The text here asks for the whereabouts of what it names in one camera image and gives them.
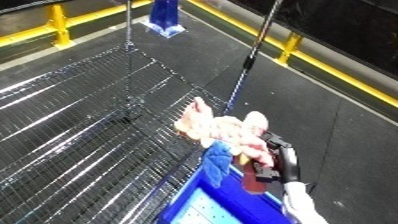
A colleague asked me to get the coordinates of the pink spotted soft toy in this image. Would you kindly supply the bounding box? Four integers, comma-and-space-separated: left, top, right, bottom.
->
172, 96, 281, 195

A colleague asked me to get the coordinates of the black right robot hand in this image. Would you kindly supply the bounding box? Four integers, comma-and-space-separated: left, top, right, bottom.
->
254, 131, 304, 185

